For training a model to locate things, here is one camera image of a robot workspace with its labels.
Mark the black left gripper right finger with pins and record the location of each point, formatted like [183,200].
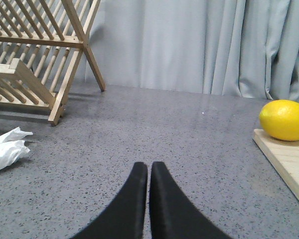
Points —
[172,215]

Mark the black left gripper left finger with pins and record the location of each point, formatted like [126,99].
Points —
[123,218]

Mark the wooden cutting board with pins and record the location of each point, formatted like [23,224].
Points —
[283,156]

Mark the crumpled white tissue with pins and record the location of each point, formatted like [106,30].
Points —
[12,146]

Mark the yellow lemon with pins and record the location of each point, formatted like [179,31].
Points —
[280,119]

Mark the grey curtain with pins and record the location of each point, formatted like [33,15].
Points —
[246,48]

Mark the wooden dish drying rack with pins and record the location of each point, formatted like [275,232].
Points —
[41,46]

